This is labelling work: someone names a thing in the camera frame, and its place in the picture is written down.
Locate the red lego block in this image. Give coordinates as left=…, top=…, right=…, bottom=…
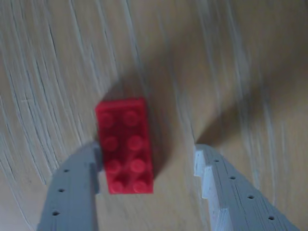
left=95, top=96, right=154, bottom=195

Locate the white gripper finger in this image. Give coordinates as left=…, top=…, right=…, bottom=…
left=193, top=143, right=301, bottom=231
left=36, top=141, right=103, bottom=231

